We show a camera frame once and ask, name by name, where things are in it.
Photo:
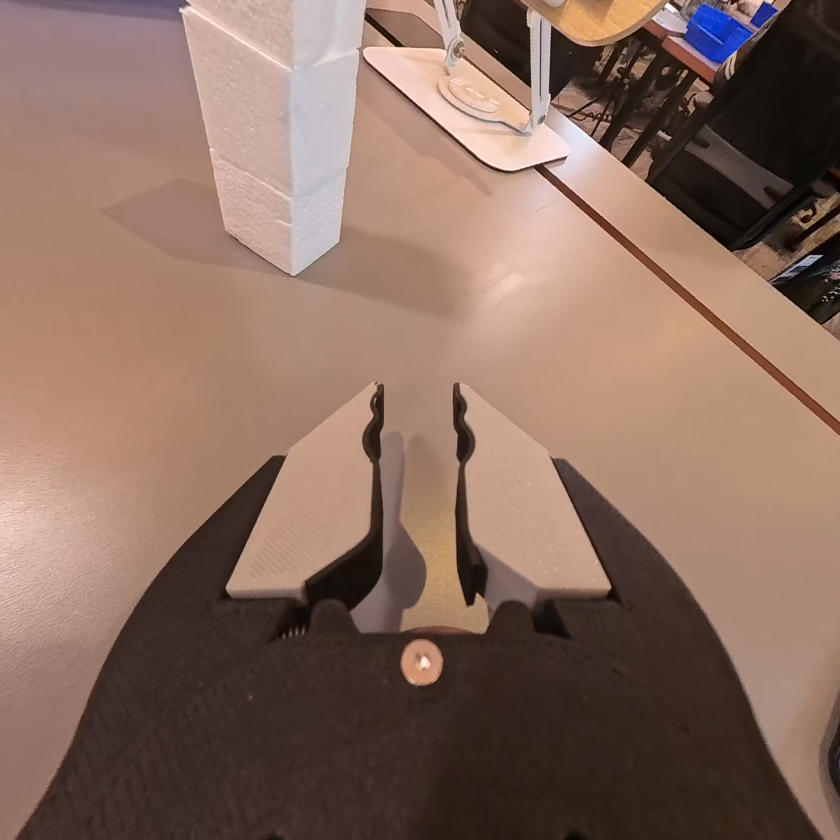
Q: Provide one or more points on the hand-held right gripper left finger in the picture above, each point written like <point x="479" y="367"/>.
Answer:
<point x="308" y="518"/>

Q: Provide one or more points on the white hard foam cube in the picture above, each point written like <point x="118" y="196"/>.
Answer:
<point x="282" y="26"/>
<point x="289" y="229"/>
<point x="275" y="118"/>

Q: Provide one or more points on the small blue storage bin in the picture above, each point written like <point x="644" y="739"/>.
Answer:
<point x="764" y="13"/>
<point x="718" y="29"/>

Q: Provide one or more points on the white wooden document stand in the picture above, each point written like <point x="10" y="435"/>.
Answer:
<point x="512" y="151"/>

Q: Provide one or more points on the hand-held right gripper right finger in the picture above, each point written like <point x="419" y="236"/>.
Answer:
<point x="531" y="518"/>

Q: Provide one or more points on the black floor bag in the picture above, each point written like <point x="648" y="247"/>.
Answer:
<point x="817" y="289"/>

